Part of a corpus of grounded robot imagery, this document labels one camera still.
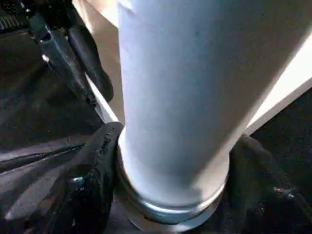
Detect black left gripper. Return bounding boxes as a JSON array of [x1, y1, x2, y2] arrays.
[[0, 0, 115, 107]]

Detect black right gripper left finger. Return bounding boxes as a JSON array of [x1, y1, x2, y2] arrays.
[[4, 121, 125, 234]]

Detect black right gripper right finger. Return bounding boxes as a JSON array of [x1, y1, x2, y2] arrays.
[[228, 134, 312, 234]]

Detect white plastic table top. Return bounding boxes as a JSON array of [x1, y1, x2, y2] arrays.
[[72, 0, 312, 234]]

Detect white plastic table leg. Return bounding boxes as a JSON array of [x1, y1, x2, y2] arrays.
[[116, 0, 312, 220]]

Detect black work surface mat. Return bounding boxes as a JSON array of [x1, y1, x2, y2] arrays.
[[0, 26, 312, 234]]

